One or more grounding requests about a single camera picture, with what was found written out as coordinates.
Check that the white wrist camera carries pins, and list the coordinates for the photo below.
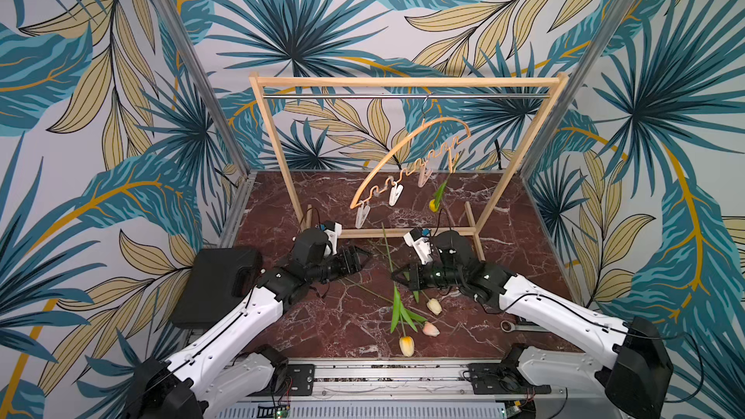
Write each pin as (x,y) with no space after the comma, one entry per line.
(333,231)
(419,240)

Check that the tan wavy clothes hanger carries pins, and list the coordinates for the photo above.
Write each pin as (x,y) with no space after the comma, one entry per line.
(393,152)

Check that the wooden clothes rack frame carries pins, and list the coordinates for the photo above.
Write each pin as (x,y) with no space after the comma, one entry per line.
(554,86)

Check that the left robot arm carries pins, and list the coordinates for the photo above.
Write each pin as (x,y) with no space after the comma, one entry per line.
(202,380)

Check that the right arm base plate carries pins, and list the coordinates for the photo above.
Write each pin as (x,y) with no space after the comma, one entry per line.
(501,379)

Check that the yellow tulip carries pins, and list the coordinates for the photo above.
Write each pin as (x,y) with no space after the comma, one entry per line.
(436,200)

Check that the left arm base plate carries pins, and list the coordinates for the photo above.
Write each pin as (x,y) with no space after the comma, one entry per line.
(295,380)

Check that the grey clothespin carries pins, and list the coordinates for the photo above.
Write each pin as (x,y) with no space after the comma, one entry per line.
(362,214)

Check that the white clothespin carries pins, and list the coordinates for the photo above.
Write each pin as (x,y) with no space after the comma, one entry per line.
(395,193)

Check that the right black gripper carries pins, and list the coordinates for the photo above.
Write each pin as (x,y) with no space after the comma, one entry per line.
(419,273)

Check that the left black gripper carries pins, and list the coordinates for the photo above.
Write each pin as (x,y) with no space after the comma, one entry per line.
(353,265)

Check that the silver wrench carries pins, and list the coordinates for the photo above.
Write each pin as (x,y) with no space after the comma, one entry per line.
(510,327)

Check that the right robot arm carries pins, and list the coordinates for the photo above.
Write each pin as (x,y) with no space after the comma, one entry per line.
(624,360)

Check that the aluminium front rail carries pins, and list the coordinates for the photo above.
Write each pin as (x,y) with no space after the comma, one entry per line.
(419,389)

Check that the pink tulip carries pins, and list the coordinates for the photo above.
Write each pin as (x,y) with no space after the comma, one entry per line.
(425,326)

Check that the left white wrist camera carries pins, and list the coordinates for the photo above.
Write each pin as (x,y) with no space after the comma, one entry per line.
(333,231)

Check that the white tulip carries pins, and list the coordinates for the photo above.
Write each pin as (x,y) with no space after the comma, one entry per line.
(433,304)

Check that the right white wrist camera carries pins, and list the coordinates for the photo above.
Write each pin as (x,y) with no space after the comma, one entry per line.
(419,240)

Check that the black case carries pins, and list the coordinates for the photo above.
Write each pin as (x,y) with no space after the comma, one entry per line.
(220,279)

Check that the metal rack rod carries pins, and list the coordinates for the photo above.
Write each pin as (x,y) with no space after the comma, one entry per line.
(359,96)

